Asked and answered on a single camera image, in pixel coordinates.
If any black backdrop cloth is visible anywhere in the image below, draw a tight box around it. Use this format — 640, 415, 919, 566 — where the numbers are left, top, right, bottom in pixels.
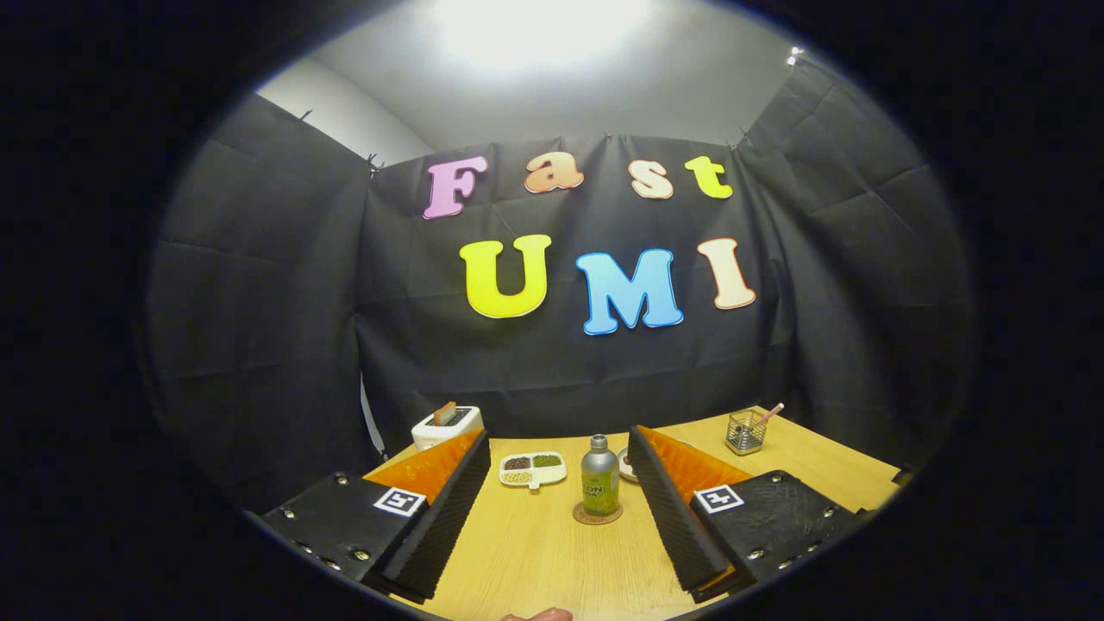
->
142, 60, 980, 510

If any metal wire basket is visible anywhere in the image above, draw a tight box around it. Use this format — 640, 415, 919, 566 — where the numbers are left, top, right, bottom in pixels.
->
724, 410, 768, 456

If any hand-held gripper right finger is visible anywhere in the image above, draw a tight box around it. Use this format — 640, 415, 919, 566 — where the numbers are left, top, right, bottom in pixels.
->
627, 424, 872, 605

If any silver bottle with green label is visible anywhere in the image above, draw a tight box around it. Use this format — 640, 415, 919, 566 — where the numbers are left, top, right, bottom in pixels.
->
580, 435, 620, 518

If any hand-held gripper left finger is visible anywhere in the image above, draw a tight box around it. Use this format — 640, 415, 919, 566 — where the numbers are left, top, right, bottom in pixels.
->
259, 429, 492, 605

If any white divided dish with beans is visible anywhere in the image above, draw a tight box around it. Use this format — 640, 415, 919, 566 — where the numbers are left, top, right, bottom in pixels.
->
499, 452, 568, 491

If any wooden table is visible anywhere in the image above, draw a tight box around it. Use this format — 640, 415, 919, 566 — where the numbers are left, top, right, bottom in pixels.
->
362, 405, 902, 621

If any white toaster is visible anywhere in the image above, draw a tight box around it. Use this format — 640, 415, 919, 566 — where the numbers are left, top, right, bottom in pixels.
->
411, 402, 485, 452

